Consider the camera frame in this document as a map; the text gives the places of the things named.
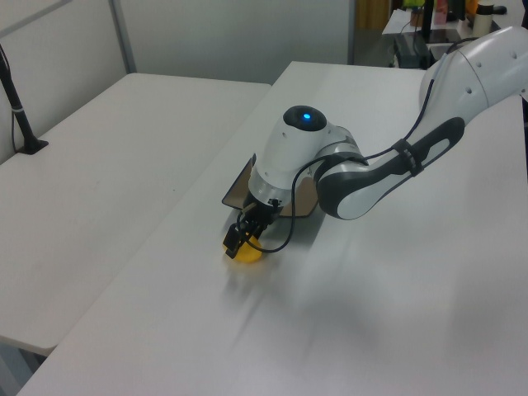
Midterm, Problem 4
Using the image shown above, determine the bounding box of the yellow potato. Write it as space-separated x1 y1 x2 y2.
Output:
221 236 264 265

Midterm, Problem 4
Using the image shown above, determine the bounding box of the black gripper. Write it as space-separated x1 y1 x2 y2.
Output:
222 196 286 259

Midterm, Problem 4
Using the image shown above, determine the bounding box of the black monitor stand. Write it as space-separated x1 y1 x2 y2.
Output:
420 0 435 36

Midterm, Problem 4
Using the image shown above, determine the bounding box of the black box under desk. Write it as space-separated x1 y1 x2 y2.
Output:
393 32 431 69

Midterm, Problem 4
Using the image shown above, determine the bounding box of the white cylindrical cup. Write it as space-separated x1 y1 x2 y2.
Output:
471 11 494 38

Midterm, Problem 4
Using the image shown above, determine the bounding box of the grey partition post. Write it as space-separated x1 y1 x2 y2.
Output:
108 0 138 76
346 0 358 65

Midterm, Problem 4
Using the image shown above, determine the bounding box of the white background desk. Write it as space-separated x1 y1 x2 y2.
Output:
381 7 528 39

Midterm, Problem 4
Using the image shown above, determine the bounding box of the black pole with base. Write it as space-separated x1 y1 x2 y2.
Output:
0 42 50 156

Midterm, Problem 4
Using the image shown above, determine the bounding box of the black cable strap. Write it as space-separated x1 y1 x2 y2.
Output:
391 139 425 177

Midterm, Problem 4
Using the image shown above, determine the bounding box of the brown square ceramic plate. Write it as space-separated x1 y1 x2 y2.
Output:
221 153 319 219

